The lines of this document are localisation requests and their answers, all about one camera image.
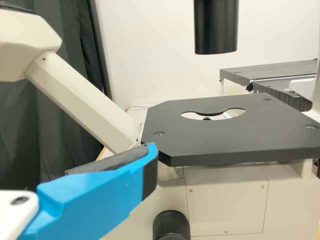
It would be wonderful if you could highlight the thin white cable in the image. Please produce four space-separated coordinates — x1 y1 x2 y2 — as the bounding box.
124 105 149 113

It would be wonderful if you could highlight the cream microscope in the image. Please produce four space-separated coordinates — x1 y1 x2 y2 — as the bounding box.
0 0 320 240

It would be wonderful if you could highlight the black platform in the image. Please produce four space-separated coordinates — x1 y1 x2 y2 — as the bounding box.
219 59 320 96
251 79 314 113

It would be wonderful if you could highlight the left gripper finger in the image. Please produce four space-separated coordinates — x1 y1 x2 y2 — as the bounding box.
17 141 159 240

